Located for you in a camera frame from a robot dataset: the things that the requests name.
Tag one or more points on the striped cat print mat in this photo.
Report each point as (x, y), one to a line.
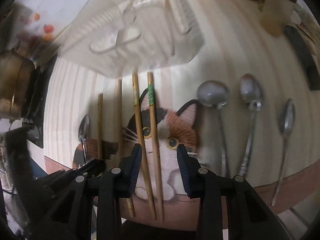
(234, 44)

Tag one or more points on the plain wooden chopstick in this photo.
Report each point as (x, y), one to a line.
(130, 204)

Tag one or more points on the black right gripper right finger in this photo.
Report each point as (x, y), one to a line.
(199, 182)

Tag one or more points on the stainless steel pot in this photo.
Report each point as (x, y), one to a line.
(16, 72)

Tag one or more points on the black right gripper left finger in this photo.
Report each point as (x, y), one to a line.
(119, 182)

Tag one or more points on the round steel soup spoon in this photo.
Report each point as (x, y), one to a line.
(215, 94)

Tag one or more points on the clear plastic utensil tray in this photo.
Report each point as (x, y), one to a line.
(119, 37)

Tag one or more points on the oval steel spoon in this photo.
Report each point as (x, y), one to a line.
(252, 94)

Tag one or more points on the chopstick with green tape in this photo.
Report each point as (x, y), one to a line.
(155, 146)

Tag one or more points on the large steel spoon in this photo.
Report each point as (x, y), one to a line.
(83, 132)

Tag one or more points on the black induction cooktop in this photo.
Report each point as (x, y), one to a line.
(35, 115)

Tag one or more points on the light bamboo chopstick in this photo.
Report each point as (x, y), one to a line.
(140, 136)

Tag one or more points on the black smartphone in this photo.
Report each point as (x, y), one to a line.
(304, 56)

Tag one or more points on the small steel teaspoon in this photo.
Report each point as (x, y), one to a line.
(286, 124)

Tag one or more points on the fruit wall stickers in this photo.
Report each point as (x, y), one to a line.
(34, 28)

